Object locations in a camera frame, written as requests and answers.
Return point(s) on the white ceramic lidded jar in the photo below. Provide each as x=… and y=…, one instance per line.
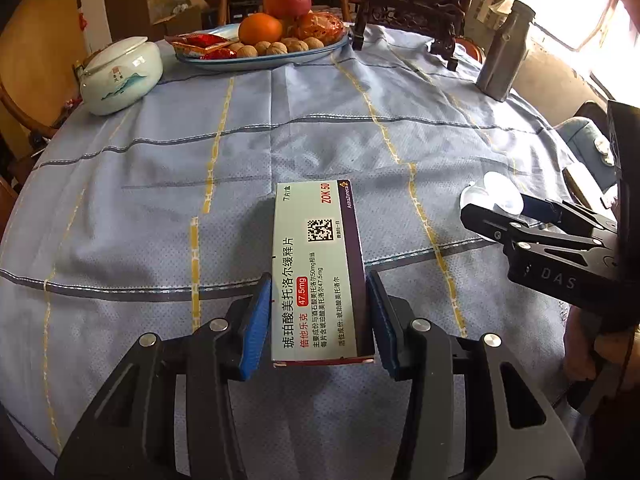
x=120, y=74

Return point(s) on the white medicine box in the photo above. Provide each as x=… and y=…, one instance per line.
x=319, y=313

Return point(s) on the red candy packet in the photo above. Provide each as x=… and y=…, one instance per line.
x=202, y=46

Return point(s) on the blue fruit plate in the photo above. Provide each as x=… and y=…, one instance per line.
x=263, y=56

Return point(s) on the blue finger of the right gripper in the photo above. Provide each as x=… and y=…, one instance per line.
x=546, y=211
x=499, y=228

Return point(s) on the person right hand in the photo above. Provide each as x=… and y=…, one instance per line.
x=580, y=349

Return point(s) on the netted tangerine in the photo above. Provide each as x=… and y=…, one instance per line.
x=324, y=26

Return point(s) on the wooden armchair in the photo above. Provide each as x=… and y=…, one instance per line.
x=16, y=170

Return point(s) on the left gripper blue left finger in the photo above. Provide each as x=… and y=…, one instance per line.
x=128, y=429

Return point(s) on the grey metal bottle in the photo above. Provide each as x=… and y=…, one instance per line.
x=506, y=54

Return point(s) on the orange fruit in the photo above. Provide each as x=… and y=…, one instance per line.
x=259, y=27

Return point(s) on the blue striped tablecloth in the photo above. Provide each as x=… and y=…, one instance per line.
x=155, y=218

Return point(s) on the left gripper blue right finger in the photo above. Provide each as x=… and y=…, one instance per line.
x=511, y=429

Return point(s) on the red apple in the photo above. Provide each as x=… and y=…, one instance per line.
x=283, y=9

